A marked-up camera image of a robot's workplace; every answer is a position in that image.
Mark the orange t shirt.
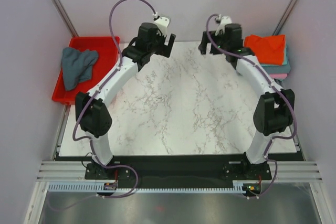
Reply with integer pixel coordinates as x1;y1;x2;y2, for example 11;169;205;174
244;35;286;66

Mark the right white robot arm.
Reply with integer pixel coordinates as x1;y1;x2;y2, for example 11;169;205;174
198;23;295;180

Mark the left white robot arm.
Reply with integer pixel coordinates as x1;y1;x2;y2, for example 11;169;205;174
75;16;176;178

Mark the red plastic bin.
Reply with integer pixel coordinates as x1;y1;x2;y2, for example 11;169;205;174
52;37;118;105

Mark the teal folded t shirt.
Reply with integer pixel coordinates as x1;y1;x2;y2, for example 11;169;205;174
260;44;288;67

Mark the pink folded t shirt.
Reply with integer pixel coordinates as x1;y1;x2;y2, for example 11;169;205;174
270;73;288;80

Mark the grey-blue folded t shirt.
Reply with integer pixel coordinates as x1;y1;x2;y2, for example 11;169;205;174
262;62;291;74

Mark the grey crumpled t shirt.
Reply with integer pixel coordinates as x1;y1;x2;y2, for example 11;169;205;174
61;47;99;91

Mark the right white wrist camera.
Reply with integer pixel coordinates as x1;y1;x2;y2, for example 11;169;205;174
215;14;232;36

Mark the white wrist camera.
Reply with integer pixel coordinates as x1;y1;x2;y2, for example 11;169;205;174
152;12;171;37
215;14;232;36

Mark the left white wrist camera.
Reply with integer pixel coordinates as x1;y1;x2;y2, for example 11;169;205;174
152;12;171;37

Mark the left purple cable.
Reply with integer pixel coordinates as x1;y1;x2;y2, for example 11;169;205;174
72;0;158;211

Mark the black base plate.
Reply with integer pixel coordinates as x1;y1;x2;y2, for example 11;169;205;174
85;154;272;191

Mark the aluminium frame rail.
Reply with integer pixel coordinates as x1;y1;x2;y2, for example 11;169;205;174
37;161;322;183

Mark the white slotted cable duct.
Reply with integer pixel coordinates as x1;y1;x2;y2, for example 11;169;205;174
48;180;244;193

